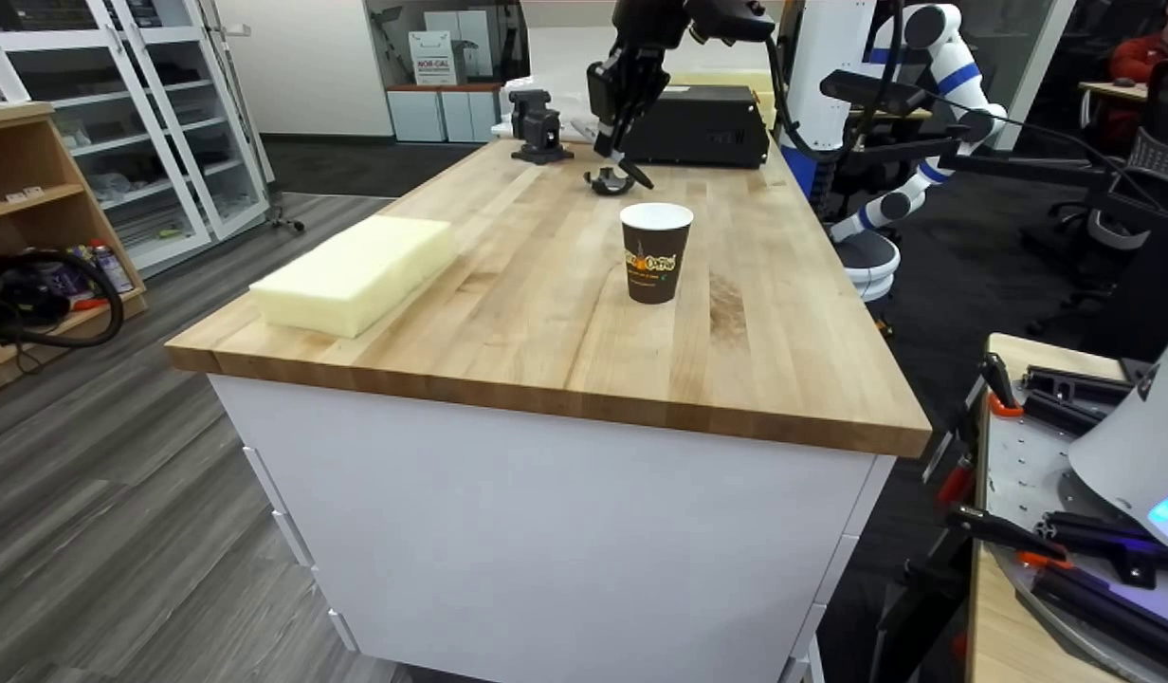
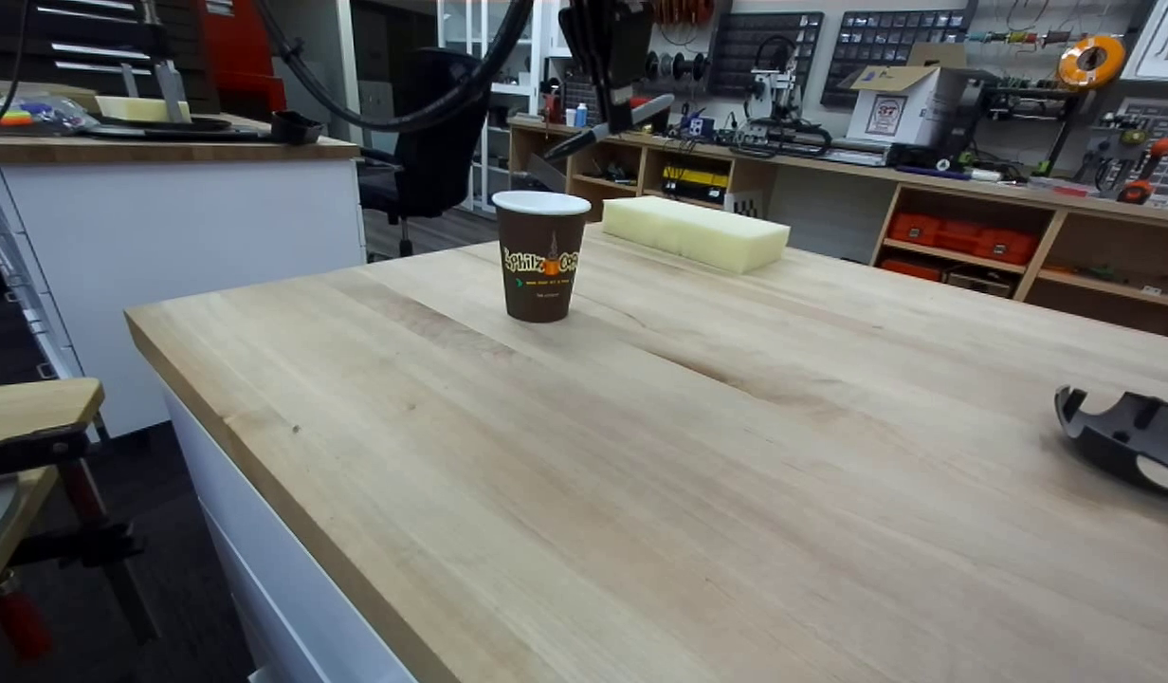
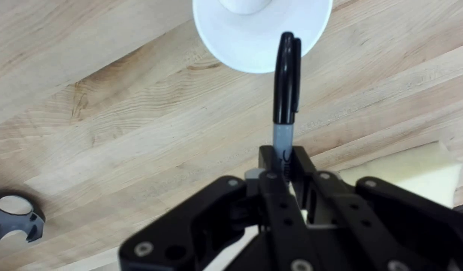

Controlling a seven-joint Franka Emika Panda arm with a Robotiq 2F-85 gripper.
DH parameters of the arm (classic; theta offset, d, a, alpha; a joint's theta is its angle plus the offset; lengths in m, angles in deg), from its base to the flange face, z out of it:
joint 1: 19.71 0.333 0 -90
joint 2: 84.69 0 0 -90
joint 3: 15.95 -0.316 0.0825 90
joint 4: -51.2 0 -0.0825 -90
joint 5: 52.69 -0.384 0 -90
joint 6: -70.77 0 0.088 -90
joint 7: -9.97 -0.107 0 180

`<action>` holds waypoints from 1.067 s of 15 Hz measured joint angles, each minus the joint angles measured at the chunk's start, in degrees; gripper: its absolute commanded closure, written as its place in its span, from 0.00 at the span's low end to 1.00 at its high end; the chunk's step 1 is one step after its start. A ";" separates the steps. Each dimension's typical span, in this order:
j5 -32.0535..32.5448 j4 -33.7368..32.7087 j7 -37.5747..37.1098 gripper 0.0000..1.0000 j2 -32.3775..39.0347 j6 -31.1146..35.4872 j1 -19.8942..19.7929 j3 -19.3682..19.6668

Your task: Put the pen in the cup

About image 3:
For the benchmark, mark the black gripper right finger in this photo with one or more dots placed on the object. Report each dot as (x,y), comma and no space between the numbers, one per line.
(390,216)

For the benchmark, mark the black and grey marker pen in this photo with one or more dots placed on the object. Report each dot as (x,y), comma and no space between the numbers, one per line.
(285,81)

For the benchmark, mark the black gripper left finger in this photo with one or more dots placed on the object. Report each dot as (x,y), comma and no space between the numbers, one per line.
(201,216)

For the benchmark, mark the pale yellow foam block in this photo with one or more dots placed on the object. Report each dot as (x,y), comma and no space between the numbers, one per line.
(416,171)

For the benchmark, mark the brown paper cup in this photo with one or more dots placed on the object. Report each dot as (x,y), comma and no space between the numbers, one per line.
(231,40)

